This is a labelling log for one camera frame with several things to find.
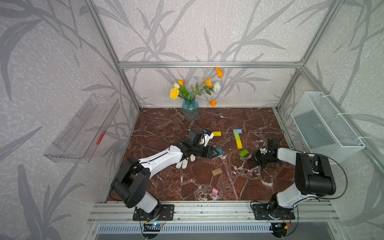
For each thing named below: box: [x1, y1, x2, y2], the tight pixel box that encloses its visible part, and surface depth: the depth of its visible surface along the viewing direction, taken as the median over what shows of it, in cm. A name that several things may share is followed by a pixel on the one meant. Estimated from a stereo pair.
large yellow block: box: [212, 131, 222, 137], surface depth 107 cm
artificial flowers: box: [170, 67, 224, 107], surface depth 98 cm
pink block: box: [212, 188, 219, 196], surface depth 77 cm
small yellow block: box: [236, 140, 243, 149], surface depth 101 cm
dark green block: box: [239, 149, 249, 158], surface depth 96 cm
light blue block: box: [233, 129, 243, 134], surface depth 107 cm
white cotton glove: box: [176, 154, 196, 169], surface depth 92 cm
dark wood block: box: [211, 167, 223, 176], surface depth 88 cm
